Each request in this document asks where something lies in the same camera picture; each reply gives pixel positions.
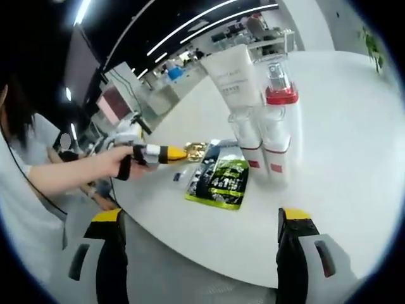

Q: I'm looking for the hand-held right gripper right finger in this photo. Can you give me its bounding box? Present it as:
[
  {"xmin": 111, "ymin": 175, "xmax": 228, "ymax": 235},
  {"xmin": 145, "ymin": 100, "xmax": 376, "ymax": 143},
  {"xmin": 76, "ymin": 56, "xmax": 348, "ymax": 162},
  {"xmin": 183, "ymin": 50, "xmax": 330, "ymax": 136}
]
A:
[{"xmin": 276, "ymin": 207, "xmax": 361, "ymax": 304}]

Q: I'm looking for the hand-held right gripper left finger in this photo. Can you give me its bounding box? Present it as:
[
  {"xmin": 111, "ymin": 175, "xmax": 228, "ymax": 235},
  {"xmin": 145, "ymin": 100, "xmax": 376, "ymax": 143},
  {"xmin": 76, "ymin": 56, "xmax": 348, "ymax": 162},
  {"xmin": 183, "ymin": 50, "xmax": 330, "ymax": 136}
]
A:
[{"xmin": 59, "ymin": 208, "xmax": 129, "ymax": 304}]

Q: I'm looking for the gold sachet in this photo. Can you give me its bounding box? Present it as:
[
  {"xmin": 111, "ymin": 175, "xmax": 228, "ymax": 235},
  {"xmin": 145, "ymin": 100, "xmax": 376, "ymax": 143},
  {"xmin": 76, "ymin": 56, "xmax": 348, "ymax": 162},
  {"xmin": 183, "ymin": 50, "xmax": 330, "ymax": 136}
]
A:
[{"xmin": 184, "ymin": 141, "xmax": 210, "ymax": 163}]

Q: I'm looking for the white skincare tube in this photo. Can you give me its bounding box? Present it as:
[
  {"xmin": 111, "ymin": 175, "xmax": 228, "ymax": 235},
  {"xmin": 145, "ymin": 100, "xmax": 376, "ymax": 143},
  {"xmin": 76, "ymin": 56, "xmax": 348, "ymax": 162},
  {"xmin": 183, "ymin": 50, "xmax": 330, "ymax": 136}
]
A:
[{"xmin": 199, "ymin": 43, "xmax": 266, "ymax": 111}]

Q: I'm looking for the red collar skincare bottle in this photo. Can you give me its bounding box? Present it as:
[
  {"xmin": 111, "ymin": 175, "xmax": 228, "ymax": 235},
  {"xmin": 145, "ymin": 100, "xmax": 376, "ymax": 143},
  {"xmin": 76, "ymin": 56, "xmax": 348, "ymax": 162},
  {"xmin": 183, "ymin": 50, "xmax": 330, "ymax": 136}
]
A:
[{"xmin": 252, "ymin": 53, "xmax": 301, "ymax": 187}]

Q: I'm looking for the blue storage box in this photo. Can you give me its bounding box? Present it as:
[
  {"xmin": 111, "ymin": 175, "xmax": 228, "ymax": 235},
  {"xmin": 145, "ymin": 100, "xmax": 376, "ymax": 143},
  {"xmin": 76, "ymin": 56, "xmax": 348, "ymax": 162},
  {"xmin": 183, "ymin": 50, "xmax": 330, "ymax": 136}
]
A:
[{"xmin": 166, "ymin": 65, "xmax": 185, "ymax": 80}]

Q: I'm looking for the person's left hand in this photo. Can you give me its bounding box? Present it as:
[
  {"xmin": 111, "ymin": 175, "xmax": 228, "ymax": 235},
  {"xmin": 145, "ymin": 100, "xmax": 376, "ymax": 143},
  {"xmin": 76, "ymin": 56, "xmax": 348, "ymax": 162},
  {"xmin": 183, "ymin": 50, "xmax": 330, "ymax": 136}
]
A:
[{"xmin": 109, "ymin": 145, "xmax": 159, "ymax": 181}]

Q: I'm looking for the large desk monitor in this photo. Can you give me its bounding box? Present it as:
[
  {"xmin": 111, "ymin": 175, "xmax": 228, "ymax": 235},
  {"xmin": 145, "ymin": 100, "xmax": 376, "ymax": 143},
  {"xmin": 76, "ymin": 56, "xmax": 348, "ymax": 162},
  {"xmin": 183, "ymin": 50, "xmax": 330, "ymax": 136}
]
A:
[{"xmin": 96, "ymin": 87, "xmax": 134, "ymax": 123}]

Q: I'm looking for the green black silver sachet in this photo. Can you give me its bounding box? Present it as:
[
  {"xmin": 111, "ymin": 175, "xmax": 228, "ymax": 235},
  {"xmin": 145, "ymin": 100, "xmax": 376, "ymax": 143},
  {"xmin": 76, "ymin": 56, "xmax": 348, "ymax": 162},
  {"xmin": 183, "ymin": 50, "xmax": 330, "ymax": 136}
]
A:
[{"xmin": 184, "ymin": 139, "xmax": 251, "ymax": 212}]

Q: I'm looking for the person's own head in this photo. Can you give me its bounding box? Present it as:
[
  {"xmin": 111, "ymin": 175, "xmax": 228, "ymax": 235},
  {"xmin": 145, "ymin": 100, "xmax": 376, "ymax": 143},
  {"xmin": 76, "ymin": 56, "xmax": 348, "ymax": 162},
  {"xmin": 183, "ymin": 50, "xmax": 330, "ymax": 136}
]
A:
[{"xmin": 0, "ymin": 72, "xmax": 36, "ymax": 149}]

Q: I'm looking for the long ceiling light strip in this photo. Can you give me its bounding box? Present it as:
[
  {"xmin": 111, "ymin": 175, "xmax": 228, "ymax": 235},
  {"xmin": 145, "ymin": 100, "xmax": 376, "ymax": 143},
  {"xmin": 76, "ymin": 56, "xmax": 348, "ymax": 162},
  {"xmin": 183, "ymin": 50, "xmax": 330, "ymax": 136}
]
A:
[{"xmin": 73, "ymin": 0, "xmax": 96, "ymax": 27}]

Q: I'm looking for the potted green plant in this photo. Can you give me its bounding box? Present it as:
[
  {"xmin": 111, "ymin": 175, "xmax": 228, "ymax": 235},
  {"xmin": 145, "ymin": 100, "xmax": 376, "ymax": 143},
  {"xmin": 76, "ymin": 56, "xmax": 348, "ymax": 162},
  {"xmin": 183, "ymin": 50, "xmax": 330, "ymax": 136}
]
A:
[{"xmin": 357, "ymin": 25, "xmax": 387, "ymax": 75}]

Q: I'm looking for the big dark wall display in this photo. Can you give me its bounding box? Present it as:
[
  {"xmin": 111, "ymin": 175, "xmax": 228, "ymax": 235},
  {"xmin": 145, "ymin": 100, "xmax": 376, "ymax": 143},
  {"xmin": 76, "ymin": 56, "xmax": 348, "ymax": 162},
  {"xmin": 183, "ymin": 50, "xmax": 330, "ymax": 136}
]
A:
[{"xmin": 68, "ymin": 28, "xmax": 107, "ymax": 96}]

